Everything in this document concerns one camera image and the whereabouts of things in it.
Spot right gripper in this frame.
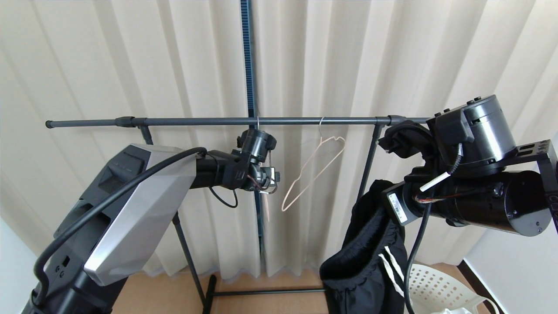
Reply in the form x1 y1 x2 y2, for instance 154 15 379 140
383 174 465 227

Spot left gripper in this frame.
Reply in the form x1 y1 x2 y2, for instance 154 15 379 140
248 163 281 194

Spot pink clothes hanger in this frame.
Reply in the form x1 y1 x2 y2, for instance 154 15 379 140
281 117 346 212
255 116 272 222

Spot black shorts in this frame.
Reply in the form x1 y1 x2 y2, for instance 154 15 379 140
320 179 408 314

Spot black clothes rack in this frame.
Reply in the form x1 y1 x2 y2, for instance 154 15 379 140
46 116 433 314

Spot white laundry basket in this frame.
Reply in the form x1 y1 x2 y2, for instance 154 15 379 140
408 263 500 314

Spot white curtain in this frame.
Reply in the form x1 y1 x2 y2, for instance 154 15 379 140
0 0 262 280
252 0 558 277

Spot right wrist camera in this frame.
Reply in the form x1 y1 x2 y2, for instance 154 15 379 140
378 121 436 175

